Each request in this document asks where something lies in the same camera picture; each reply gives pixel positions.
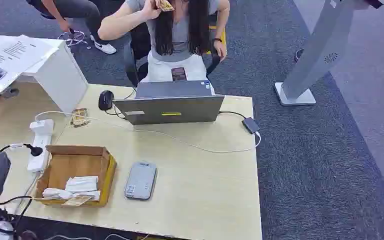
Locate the grey card reader device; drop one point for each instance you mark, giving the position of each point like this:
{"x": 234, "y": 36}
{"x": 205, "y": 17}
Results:
{"x": 141, "y": 181}

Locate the black wristwatch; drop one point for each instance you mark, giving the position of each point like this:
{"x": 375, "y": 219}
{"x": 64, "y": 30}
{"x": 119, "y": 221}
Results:
{"x": 216, "y": 40}

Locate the grey floor stand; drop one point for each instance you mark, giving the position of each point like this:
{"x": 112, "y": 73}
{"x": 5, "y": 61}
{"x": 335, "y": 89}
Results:
{"x": 314, "y": 53}

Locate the person's right hand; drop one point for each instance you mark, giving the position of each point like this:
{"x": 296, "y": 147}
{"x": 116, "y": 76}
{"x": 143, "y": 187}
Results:
{"x": 150, "y": 10}

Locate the printed white paper sheet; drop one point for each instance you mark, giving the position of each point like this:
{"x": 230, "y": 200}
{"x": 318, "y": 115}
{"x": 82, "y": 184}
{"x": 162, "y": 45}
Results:
{"x": 10, "y": 61}

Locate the white power strip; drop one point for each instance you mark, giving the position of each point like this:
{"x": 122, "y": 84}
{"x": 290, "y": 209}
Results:
{"x": 39, "y": 155}

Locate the pale card in box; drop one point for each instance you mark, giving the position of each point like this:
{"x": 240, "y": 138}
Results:
{"x": 77, "y": 200}

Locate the white crumpled paper wad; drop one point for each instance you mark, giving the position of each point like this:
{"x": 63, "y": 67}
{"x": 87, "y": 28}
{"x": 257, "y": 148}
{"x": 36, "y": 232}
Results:
{"x": 82, "y": 184}
{"x": 58, "y": 193}

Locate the dark smartphone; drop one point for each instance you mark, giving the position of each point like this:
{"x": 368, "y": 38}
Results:
{"x": 179, "y": 74}

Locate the black adapter dongle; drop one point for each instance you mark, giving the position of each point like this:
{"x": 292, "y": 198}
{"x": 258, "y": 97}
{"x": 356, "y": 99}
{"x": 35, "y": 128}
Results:
{"x": 251, "y": 125}

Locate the white box cabinet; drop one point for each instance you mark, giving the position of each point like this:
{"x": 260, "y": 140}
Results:
{"x": 61, "y": 78}

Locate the wooden card box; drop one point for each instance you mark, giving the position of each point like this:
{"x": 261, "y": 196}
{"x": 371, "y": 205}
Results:
{"x": 76, "y": 164}

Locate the person in dark trousers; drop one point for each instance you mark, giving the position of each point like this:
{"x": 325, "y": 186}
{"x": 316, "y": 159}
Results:
{"x": 79, "y": 13}

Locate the grey laptop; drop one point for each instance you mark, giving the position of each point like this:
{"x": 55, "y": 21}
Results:
{"x": 172, "y": 109}

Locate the person's left hand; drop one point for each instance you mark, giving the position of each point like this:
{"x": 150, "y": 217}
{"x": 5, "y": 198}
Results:
{"x": 220, "y": 50}

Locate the person seated at desk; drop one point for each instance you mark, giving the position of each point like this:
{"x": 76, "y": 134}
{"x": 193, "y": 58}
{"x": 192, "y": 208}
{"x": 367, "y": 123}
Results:
{"x": 178, "y": 39}

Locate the white charger plug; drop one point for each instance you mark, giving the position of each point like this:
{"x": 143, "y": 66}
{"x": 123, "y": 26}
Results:
{"x": 42, "y": 127}

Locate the black computer mouse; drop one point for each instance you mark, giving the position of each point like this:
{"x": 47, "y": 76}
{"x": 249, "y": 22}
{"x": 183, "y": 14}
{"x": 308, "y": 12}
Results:
{"x": 106, "y": 100}

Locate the yellow printed card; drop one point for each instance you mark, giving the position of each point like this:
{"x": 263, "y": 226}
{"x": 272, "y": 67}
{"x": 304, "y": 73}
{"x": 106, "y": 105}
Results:
{"x": 166, "y": 5}

